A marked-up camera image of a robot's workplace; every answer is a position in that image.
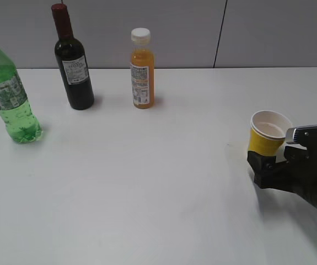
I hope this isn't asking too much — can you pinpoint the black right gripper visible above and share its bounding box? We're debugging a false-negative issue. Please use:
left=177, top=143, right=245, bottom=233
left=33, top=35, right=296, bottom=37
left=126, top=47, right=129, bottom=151
left=247, top=125, right=317, bottom=208

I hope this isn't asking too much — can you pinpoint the yellow paper cup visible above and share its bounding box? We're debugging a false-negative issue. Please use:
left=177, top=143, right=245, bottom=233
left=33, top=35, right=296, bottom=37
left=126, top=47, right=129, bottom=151
left=248, top=110, right=293, bottom=156

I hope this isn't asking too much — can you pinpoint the green sprite bottle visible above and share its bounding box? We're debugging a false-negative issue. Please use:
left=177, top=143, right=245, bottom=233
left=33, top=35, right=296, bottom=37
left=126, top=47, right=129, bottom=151
left=0, top=49, right=42, bottom=144

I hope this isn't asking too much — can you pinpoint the orange juice bottle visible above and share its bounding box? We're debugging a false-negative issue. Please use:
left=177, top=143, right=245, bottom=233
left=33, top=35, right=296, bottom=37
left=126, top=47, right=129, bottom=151
left=130, top=28, right=154, bottom=109

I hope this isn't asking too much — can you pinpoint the dark wine bottle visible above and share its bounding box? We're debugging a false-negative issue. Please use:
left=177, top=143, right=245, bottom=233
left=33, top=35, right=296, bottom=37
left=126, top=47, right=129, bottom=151
left=51, top=3, right=94, bottom=110

